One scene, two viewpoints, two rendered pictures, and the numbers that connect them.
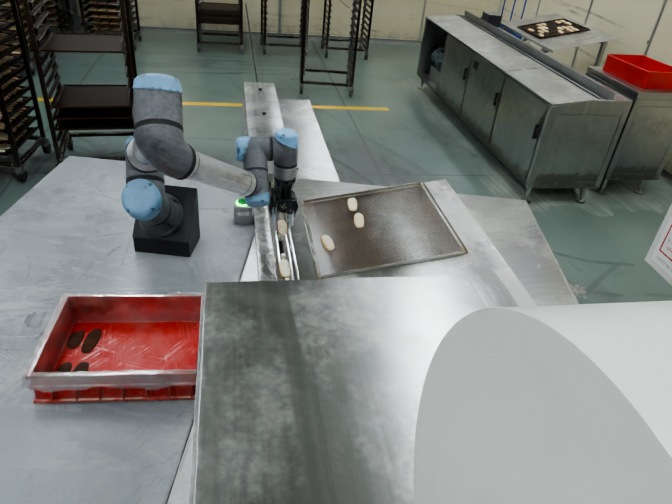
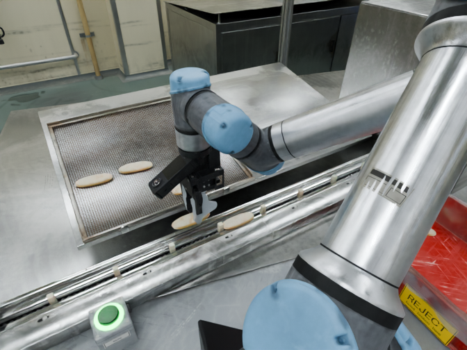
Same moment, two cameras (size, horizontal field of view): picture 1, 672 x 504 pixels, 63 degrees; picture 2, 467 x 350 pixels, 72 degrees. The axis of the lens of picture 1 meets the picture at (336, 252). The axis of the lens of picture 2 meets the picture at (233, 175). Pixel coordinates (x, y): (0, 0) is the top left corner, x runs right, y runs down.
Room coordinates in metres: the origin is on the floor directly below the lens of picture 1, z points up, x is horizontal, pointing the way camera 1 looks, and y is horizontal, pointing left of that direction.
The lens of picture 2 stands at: (1.71, 0.76, 1.50)
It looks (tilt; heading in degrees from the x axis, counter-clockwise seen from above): 38 degrees down; 252
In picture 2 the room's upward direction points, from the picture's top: 1 degrees clockwise
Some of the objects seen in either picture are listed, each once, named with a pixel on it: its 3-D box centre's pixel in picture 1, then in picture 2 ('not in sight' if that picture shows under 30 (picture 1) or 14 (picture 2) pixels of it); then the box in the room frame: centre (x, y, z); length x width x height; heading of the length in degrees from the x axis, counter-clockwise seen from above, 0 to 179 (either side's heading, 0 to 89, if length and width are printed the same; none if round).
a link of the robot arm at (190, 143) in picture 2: (286, 170); (193, 135); (1.61, 0.19, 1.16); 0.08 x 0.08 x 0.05
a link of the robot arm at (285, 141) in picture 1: (285, 148); (192, 101); (1.61, 0.19, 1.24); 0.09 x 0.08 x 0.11; 105
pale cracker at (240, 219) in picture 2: (284, 267); (238, 219); (1.50, 0.17, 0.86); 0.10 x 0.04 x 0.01; 13
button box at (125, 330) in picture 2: (243, 215); (115, 329); (1.84, 0.37, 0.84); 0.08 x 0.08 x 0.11; 13
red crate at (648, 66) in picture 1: (642, 71); not in sight; (4.54, -2.28, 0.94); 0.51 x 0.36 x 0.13; 17
